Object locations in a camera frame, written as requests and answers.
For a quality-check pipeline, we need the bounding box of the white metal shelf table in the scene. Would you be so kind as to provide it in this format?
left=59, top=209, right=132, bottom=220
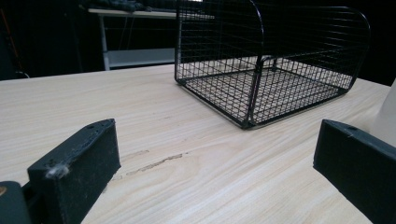
left=87, top=7, right=216, bottom=71

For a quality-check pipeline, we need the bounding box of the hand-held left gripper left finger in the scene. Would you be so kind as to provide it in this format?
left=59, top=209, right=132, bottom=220
left=27, top=118, right=121, bottom=224

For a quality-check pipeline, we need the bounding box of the white cloth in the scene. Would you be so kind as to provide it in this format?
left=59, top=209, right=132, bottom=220
left=369, top=78, right=396, bottom=147

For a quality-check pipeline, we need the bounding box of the black wire mesh basket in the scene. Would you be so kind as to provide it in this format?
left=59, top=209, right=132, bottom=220
left=174, top=0, right=372, bottom=131

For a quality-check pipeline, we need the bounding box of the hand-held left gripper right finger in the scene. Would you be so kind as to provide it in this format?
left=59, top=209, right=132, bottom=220
left=313, top=119, right=396, bottom=224

